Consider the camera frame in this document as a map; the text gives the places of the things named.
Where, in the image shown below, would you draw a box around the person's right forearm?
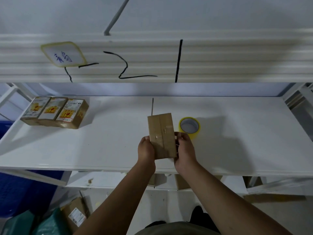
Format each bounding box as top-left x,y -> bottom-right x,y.
177,163 -> 293,235

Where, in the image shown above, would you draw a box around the cardboard box with white label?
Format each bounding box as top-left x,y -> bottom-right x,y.
55,98 -> 90,130

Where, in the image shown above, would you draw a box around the person's dark trousers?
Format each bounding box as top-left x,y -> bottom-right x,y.
144,205 -> 221,234

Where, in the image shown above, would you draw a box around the person's olive shirt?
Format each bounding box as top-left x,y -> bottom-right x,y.
134,221 -> 221,235

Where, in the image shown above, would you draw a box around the person's left hand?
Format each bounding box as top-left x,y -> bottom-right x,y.
137,135 -> 157,175

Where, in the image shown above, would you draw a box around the blue plastic crate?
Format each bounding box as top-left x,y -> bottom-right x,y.
0,120 -> 64,218

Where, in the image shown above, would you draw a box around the cardboard box with printed label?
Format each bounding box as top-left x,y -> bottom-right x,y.
20,96 -> 52,126

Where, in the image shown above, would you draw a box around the yellow tape roll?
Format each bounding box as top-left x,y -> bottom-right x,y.
178,117 -> 202,140

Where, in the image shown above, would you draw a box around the floor cardboard parcel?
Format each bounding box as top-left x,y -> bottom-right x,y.
61,196 -> 90,233

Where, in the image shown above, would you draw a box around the green plastic mailer package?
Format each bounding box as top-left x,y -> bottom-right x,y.
31,207 -> 73,235
2,210 -> 36,235

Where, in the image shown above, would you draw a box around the person's left forearm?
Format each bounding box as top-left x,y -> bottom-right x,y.
73,164 -> 156,235

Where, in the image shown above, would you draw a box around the plain brown cardboard box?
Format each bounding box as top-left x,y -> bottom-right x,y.
147,112 -> 178,160

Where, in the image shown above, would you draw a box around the white metal shelving rack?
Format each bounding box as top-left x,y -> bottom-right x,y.
0,0 -> 313,195

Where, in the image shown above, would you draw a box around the person's right hand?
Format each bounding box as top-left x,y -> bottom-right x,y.
173,132 -> 199,175

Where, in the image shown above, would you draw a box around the labelled box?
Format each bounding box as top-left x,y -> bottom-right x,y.
37,97 -> 69,127

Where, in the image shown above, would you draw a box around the yellow-edged white sticker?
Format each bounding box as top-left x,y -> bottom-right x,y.
40,41 -> 87,68

